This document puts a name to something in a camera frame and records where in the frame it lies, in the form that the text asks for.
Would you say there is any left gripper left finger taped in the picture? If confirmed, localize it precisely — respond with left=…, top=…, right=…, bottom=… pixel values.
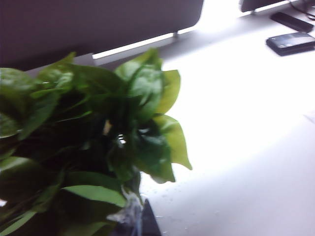
left=108, top=194, right=143, bottom=236

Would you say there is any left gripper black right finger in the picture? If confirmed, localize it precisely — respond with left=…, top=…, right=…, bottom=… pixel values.
left=142, top=199, right=162, bottom=236

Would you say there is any green leafy plant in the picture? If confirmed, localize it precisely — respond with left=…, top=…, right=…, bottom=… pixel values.
left=0, top=48, right=193, bottom=236

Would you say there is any dark monitor panel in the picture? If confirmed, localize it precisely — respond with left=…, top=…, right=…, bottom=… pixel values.
left=0, top=0, right=205, bottom=72

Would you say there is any black flat phone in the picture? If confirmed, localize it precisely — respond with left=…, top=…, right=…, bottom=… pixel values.
left=266, top=31, right=315, bottom=57

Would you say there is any black slim remote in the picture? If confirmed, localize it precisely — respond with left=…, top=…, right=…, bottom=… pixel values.
left=270, top=11, right=315, bottom=33

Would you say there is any dark grey desk partition panel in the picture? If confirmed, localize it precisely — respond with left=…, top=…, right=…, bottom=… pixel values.
left=240, top=0, right=300, bottom=13

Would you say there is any grey partition base bracket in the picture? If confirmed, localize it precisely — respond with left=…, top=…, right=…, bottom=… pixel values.
left=71, top=53, right=95, bottom=66

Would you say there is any thin black desk cable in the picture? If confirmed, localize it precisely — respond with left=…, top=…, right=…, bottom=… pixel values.
left=290, top=0, right=315, bottom=20

